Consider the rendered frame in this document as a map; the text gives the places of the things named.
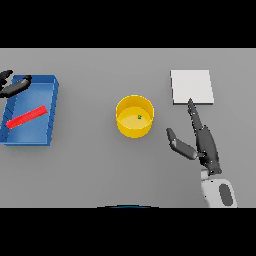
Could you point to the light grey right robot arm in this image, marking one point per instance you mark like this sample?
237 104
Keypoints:
213 193

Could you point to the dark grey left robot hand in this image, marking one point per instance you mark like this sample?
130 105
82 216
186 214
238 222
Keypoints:
13 87

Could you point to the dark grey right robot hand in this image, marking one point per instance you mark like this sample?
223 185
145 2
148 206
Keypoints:
206 145

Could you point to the green nut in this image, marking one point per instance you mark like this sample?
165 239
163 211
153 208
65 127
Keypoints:
139 117

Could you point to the blue tray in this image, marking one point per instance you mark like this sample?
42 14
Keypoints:
30 111

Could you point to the yellow bowl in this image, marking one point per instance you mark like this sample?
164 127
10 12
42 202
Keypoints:
134 118

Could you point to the pale square scale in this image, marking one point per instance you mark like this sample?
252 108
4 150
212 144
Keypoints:
192 86

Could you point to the red beaker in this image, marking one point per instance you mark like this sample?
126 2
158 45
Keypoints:
26 117

